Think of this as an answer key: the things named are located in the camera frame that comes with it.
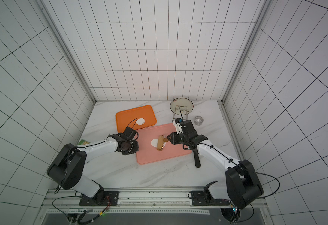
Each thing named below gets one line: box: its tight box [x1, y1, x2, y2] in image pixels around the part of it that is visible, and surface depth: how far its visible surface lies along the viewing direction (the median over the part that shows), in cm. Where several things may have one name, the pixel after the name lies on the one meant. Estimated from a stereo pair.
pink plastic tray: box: [135, 123, 194, 165], surface depth 90 cm
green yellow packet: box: [77, 139, 91, 146], surface depth 97 cm
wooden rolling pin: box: [156, 135, 170, 151], surface depth 93 cm
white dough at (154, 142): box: [150, 138, 167, 150], surface depth 94 cm
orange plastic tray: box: [115, 105, 157, 133], surface depth 111 cm
